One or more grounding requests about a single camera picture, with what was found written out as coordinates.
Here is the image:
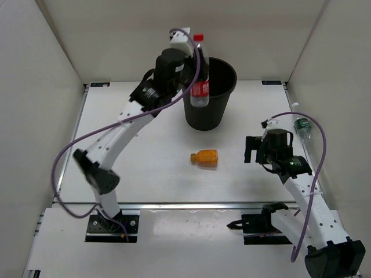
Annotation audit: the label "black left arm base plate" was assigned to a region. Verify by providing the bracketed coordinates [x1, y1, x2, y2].
[85, 212, 140, 243]

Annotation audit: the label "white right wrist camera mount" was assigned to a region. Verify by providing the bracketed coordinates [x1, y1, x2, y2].
[261, 119, 279, 129]

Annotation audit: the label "left blue table sticker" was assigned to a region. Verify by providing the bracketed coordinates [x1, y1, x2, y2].
[90, 82, 110, 87]

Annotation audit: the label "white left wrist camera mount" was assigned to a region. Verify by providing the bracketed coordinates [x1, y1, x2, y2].
[169, 31, 194, 57]

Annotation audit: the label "clear bottle green label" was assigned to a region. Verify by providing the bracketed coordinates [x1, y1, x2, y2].
[292, 114, 312, 144]

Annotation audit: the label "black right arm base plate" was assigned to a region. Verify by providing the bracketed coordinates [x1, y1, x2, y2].
[241, 213, 292, 246]

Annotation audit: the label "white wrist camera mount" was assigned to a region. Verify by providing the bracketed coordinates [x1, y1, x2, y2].
[261, 119, 279, 129]
[169, 31, 194, 57]

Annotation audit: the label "right blue table sticker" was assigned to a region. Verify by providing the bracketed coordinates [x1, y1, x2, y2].
[261, 81, 282, 86]

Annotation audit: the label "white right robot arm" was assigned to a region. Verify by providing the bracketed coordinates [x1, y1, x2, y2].
[227, 129, 366, 277]

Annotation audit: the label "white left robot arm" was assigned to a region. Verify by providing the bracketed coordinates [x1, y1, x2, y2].
[73, 48, 200, 232]

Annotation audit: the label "blue table sticker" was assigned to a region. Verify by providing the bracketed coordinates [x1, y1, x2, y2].
[90, 82, 110, 87]
[261, 81, 282, 86]

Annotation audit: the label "orange juice bottle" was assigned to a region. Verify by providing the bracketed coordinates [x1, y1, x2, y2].
[190, 149, 218, 167]

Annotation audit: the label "aluminium front table rail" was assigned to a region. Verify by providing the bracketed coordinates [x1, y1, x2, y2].
[66, 202, 299, 212]

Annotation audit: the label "clear bottle red label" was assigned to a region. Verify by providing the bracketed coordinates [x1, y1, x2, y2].
[190, 34, 210, 108]

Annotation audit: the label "black plastic waste bin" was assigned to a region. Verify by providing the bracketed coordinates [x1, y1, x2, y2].
[183, 57, 237, 131]

